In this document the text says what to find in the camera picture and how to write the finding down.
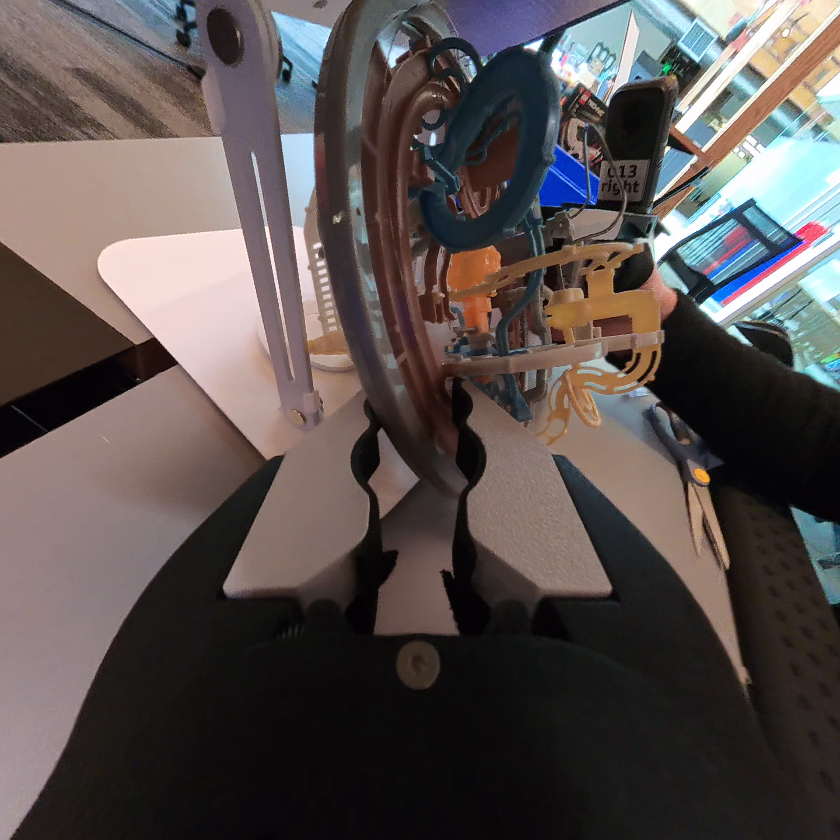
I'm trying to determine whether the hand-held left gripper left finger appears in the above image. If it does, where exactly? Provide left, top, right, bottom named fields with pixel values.
left=222, top=399, right=400, bottom=634

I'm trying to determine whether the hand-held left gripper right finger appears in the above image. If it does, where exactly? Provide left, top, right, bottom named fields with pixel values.
left=438, top=377, right=626, bottom=636

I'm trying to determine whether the blue plastic bin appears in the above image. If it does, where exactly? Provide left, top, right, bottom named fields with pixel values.
left=538, top=147, right=595, bottom=206

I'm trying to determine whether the colourful plastic maze ball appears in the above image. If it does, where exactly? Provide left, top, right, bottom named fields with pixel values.
left=305, top=0, right=665, bottom=500

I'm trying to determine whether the person's right hand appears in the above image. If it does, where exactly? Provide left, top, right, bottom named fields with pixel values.
left=646, top=268, right=681, bottom=327

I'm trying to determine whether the black toy car box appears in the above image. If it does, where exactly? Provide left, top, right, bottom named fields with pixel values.
left=558, top=82, right=614, bottom=168

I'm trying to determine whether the white standing card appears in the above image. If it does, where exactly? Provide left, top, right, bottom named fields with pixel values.
left=610, top=10, right=651, bottom=89

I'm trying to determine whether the black office chair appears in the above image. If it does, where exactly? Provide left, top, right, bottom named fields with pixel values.
left=656, top=197, right=818, bottom=306

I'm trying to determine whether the stack of red blue bins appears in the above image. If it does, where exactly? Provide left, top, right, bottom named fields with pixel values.
left=712, top=220, right=840, bottom=306

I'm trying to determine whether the black perforated mat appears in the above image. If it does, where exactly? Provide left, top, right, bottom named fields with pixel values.
left=712, top=482, right=840, bottom=840

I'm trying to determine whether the white metal stand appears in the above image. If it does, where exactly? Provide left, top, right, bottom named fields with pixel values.
left=97, top=0, right=368, bottom=460

